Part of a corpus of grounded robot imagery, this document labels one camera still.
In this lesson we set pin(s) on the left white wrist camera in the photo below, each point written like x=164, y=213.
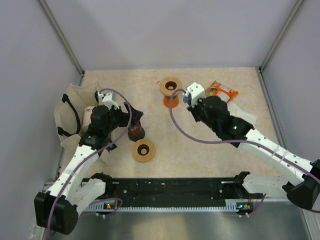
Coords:
x=108, y=100

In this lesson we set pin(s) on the beige canvas tote bag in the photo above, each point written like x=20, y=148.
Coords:
x=68, y=116

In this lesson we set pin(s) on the orange snack packet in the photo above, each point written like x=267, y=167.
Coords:
x=225, y=93

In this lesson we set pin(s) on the dark glass carafe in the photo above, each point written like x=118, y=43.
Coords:
x=136, y=132

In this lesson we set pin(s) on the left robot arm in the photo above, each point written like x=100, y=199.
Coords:
x=59, y=208

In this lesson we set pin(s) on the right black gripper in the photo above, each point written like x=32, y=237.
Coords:
x=193, y=109

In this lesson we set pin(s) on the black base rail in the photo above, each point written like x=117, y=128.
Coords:
x=175, y=192

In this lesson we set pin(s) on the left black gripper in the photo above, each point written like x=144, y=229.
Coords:
x=124, y=116

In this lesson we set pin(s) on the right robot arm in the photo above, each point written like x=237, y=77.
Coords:
x=299, y=178

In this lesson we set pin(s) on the blue ribbed glass dripper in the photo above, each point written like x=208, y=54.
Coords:
x=187, y=100

